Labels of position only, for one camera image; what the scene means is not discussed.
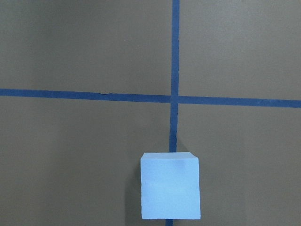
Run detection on light blue foam block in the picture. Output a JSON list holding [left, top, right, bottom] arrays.
[[140, 152, 201, 220]]

